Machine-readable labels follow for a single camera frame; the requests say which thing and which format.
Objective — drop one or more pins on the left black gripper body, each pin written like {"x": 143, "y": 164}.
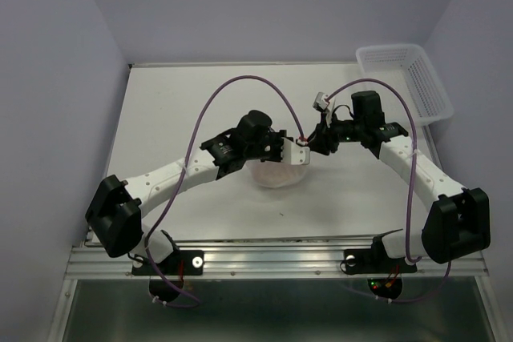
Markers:
{"x": 269, "y": 149}

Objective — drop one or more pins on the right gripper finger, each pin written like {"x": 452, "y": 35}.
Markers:
{"x": 316, "y": 140}
{"x": 332, "y": 144}

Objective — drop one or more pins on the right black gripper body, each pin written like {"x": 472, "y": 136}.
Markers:
{"x": 348, "y": 130}

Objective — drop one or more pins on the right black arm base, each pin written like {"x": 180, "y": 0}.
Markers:
{"x": 385, "y": 280}

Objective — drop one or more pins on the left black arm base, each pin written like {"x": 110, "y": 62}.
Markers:
{"x": 166, "y": 265}

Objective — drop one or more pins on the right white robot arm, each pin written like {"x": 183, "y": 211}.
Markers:
{"x": 444, "y": 219}

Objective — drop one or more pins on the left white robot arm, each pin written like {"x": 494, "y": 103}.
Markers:
{"x": 116, "y": 211}

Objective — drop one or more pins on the white plastic basket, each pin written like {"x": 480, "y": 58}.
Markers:
{"x": 408, "y": 69}

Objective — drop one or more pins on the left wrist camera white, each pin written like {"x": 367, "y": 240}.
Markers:
{"x": 295, "y": 153}

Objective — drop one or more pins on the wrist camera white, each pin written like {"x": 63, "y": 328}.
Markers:
{"x": 295, "y": 153}
{"x": 326, "y": 107}

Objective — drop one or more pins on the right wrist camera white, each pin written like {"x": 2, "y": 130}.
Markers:
{"x": 326, "y": 107}

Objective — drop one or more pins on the aluminium mounting rail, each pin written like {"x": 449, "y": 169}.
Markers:
{"x": 232, "y": 260}

